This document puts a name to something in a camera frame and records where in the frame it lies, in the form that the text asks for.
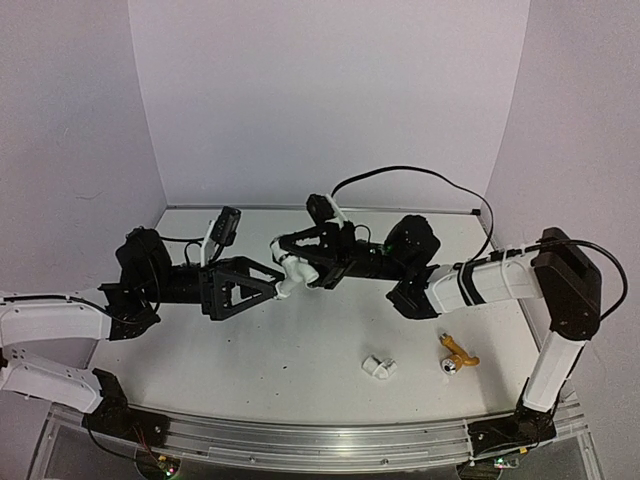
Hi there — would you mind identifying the left small circuit board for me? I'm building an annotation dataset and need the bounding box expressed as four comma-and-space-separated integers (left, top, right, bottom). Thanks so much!
151, 454, 181, 479

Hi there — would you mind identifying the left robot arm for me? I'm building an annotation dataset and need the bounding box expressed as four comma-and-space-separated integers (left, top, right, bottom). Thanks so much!
1, 227, 285, 437

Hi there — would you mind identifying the right small circuit board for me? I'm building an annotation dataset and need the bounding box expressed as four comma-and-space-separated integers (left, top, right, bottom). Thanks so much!
493, 453, 521, 470

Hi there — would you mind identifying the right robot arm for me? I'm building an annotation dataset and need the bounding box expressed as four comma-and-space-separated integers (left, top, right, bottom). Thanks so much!
270, 215, 602, 413

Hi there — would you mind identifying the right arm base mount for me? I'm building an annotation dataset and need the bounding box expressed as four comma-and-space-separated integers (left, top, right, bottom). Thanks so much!
468, 397, 559, 458

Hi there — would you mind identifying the white plastic faucet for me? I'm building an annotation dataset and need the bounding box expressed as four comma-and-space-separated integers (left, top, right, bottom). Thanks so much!
270, 238, 320, 299

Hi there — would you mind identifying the black right camera cable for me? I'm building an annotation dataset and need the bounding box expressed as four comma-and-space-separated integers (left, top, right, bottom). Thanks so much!
330, 165, 629, 321

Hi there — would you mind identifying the small circuit board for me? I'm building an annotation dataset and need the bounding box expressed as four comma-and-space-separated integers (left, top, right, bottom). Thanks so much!
493, 453, 521, 470
151, 454, 181, 479

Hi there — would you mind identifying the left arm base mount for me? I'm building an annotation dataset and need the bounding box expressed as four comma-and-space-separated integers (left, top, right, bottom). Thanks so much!
82, 368, 170, 447

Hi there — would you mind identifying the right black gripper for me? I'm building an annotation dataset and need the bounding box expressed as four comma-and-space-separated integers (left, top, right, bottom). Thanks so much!
268, 219, 406, 288

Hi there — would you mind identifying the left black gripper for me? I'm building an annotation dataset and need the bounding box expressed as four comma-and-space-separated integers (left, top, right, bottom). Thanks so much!
139, 255, 286, 320

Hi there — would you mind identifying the white elbow fitting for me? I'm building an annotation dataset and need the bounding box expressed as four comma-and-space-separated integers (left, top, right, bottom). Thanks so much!
361, 355, 397, 381

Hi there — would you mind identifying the aluminium front rail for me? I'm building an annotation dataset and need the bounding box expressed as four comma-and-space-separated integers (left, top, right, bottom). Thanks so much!
160, 411, 473, 474

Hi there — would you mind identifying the gold brass faucet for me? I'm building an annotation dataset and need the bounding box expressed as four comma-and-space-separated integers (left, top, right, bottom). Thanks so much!
439, 333, 480, 375

